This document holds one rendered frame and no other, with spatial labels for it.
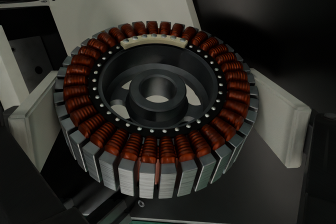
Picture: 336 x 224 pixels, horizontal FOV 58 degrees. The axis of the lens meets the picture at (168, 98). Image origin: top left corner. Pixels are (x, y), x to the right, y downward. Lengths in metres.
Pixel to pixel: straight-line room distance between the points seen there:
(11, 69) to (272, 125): 0.18
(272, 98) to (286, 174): 0.12
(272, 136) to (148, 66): 0.09
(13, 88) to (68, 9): 0.12
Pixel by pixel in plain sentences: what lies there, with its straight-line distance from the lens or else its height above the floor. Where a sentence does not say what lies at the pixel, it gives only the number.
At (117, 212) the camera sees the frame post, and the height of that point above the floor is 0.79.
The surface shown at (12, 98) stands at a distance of 0.24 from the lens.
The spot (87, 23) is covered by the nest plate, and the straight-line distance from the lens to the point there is 0.31.
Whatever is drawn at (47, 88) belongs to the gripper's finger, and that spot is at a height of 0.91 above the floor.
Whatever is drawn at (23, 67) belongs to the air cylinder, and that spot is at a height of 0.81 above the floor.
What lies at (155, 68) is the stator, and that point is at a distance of 0.20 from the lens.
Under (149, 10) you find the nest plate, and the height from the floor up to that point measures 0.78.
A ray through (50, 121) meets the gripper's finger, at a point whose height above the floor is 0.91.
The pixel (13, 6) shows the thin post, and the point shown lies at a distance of 0.32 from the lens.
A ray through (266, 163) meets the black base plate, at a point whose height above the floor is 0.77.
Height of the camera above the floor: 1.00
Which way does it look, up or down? 54 degrees down
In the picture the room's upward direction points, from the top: 121 degrees counter-clockwise
